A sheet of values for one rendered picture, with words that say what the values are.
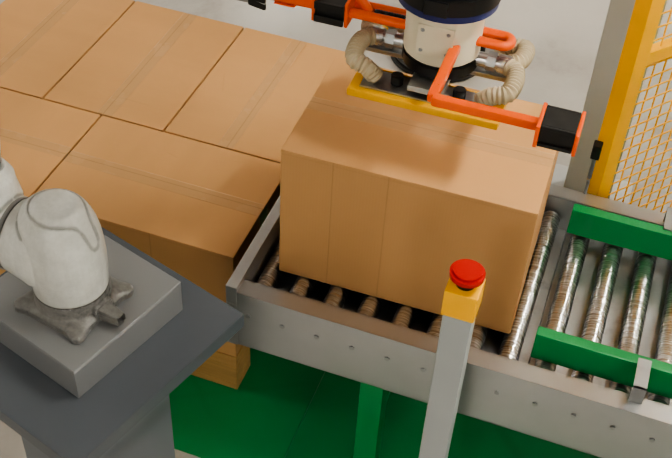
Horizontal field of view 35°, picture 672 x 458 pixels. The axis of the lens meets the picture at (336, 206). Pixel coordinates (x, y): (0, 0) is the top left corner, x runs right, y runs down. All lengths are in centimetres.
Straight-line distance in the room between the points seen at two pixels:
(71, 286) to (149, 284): 22
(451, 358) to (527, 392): 35
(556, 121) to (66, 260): 98
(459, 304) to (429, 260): 44
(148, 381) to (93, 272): 26
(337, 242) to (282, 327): 25
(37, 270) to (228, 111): 123
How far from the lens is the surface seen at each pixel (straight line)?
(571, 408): 256
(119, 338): 225
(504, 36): 237
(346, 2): 239
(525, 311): 272
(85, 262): 215
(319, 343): 264
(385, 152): 248
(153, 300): 229
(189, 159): 308
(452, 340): 221
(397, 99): 234
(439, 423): 242
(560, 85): 444
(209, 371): 318
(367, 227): 253
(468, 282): 208
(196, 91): 333
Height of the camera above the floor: 252
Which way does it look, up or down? 43 degrees down
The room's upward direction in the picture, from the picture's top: 4 degrees clockwise
